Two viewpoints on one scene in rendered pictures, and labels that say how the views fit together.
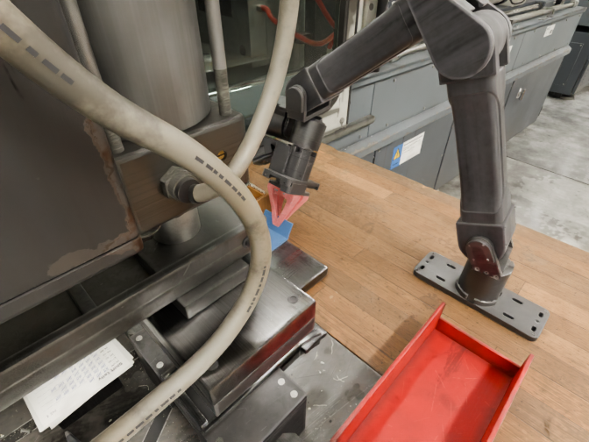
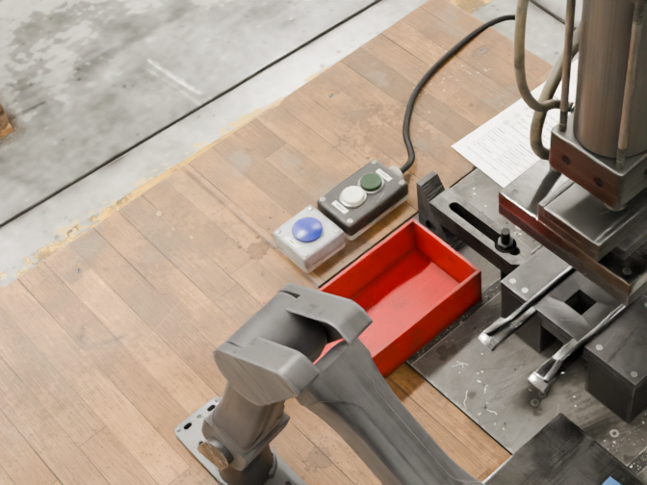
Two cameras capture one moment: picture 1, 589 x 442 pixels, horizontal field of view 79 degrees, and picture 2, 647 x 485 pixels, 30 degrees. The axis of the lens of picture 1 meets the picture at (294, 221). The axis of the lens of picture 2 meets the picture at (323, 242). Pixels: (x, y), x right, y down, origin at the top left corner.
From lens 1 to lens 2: 1.29 m
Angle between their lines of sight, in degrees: 91
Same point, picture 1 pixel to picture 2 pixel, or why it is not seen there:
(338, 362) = (459, 381)
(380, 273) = not seen: outside the picture
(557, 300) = (142, 456)
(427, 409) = (375, 332)
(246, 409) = (554, 269)
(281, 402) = (523, 274)
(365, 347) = (424, 397)
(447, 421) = not seen: hidden behind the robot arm
